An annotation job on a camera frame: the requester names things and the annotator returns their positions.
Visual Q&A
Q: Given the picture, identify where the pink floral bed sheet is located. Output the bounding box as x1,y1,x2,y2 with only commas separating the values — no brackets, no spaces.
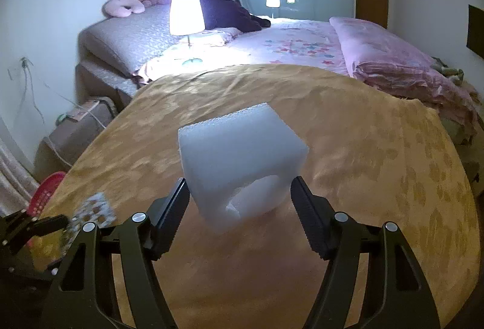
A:
132,20,348,88

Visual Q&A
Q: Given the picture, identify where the grey fabric nightstand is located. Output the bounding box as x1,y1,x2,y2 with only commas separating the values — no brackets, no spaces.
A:
34,96,119,173

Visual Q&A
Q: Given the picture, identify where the illustrated book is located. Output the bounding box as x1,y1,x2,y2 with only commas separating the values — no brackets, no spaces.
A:
65,99,100,122

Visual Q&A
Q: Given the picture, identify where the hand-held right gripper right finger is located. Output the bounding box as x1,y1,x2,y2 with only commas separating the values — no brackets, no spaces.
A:
290,176,441,329

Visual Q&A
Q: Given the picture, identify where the black wall television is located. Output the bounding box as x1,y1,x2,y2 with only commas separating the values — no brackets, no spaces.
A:
467,5,484,59

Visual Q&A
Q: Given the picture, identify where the grey headboard cushion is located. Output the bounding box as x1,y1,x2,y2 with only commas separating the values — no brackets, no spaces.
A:
79,6,190,74

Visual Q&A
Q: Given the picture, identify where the pink plastic basket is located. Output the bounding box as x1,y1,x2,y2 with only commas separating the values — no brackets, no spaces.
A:
28,171,67,218

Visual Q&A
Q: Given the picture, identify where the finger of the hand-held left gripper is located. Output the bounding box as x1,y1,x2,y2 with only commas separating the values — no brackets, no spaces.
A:
5,215,70,254
0,210,34,237

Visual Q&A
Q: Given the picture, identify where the pink folded quilt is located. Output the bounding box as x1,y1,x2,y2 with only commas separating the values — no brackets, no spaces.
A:
329,16,478,133

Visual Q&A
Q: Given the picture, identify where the dark purple cloth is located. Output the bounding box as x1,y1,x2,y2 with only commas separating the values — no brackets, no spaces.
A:
195,0,272,33

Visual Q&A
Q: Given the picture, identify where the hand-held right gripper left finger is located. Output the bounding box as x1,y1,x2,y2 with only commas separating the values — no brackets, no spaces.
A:
49,178,191,329

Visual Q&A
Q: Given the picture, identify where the white table lamp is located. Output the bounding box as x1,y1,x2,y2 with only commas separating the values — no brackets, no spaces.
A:
169,0,206,66

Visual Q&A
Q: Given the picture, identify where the white foam block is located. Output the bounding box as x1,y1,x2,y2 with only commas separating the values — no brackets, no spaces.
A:
178,102,309,235

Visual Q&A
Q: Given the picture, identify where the patterned foil packet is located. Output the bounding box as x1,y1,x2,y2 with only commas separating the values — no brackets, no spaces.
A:
62,192,116,258

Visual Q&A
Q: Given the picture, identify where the green patterned cloth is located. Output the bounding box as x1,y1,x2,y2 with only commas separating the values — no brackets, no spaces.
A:
431,57,465,85

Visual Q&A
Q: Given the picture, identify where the grey upholstered bed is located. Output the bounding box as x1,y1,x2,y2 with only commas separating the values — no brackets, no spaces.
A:
76,6,479,163

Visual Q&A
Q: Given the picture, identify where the beige patterned curtain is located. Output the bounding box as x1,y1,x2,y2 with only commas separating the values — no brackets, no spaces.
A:
0,117,40,218

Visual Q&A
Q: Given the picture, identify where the white power cable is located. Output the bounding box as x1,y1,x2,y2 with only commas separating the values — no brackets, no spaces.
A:
41,81,114,127
43,134,74,169

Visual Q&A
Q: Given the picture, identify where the pink plush toy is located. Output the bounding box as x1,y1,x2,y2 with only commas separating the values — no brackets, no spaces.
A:
104,0,146,19

